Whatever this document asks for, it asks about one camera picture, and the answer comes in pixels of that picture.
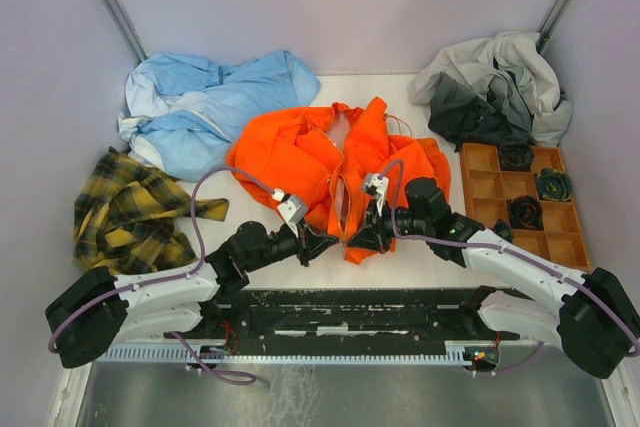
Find light blue garment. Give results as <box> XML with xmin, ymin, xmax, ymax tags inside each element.
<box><xmin>117</xmin><ymin>50</ymin><xmax>321</xmax><ymax>182</ymax></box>

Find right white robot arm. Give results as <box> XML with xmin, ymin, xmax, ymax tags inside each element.
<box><xmin>348</xmin><ymin>174</ymin><xmax>639</xmax><ymax>379</ymax></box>

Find grey crumpled garment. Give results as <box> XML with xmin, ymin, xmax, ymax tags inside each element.
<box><xmin>408</xmin><ymin>31</ymin><xmax>573</xmax><ymax>147</ymax></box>

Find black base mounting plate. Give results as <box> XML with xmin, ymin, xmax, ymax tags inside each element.
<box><xmin>182</xmin><ymin>288</ymin><xmax>517</xmax><ymax>353</ymax></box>

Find black rolled sock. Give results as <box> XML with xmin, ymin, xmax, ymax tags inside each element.
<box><xmin>498</xmin><ymin>143</ymin><xmax>535</xmax><ymax>172</ymax></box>
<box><xmin>507</xmin><ymin>195</ymin><xmax>544</xmax><ymax>230</ymax></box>

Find black rolled sock centre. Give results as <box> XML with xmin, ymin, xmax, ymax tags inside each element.
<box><xmin>507</xmin><ymin>195</ymin><xmax>544</xmax><ymax>230</ymax></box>

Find orange jacket pink lining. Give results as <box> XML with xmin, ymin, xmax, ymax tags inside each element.
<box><xmin>227</xmin><ymin>97</ymin><xmax>451</xmax><ymax>242</ymax></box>

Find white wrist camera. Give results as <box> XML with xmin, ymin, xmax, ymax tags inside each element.
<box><xmin>272</xmin><ymin>189</ymin><xmax>308</xmax><ymax>225</ymax></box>
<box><xmin>361</xmin><ymin>173</ymin><xmax>389</xmax><ymax>216</ymax></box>

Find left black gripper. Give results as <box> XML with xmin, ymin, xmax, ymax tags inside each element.
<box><xmin>245</xmin><ymin>218</ymin><xmax>339</xmax><ymax>272</ymax></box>

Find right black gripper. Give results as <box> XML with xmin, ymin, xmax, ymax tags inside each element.
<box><xmin>346</xmin><ymin>196</ymin><xmax>430</xmax><ymax>254</ymax></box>

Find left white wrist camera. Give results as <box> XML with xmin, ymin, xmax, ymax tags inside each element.
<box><xmin>272</xmin><ymin>189</ymin><xmax>308</xmax><ymax>225</ymax></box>

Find dark rolled sock front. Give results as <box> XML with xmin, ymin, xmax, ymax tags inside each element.
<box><xmin>492</xmin><ymin>219</ymin><xmax>514</xmax><ymax>243</ymax></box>

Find yellow black plaid shirt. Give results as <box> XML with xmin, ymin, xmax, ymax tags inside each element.
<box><xmin>73</xmin><ymin>148</ymin><xmax>229</xmax><ymax>275</ymax></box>

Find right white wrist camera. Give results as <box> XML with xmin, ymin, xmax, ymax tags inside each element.
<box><xmin>361</xmin><ymin>173</ymin><xmax>389</xmax><ymax>216</ymax></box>

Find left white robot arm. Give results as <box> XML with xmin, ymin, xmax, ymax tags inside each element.
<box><xmin>45</xmin><ymin>221</ymin><xmax>338</xmax><ymax>369</ymax></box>

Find left aluminium corner rail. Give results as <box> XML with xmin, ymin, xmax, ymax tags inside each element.
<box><xmin>101</xmin><ymin>0</ymin><xmax>148</xmax><ymax>64</ymax></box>

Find white slotted cable duct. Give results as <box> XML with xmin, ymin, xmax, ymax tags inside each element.
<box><xmin>99</xmin><ymin>336</ymin><xmax>470</xmax><ymax>366</ymax></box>

